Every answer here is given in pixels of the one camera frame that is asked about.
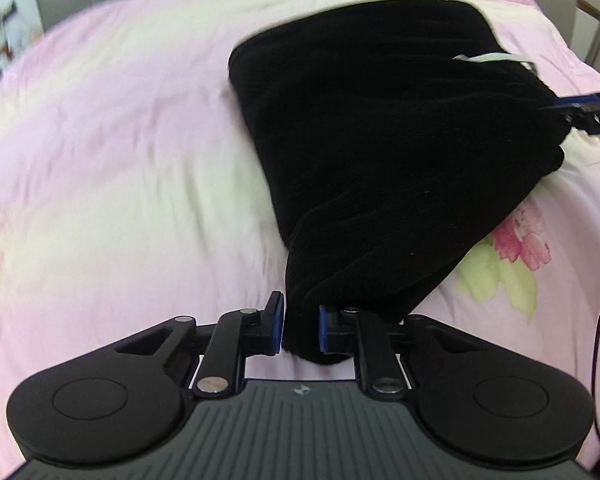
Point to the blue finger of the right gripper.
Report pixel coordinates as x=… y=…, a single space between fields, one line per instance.
x=585 y=100

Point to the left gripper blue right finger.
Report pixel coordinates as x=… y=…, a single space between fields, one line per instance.
x=358 y=334

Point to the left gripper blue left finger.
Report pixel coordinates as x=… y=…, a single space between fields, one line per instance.
x=225 y=346

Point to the black pants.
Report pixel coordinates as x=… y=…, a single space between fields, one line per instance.
x=394 y=136

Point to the pink floral bed duvet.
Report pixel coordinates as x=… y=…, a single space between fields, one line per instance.
x=131 y=193

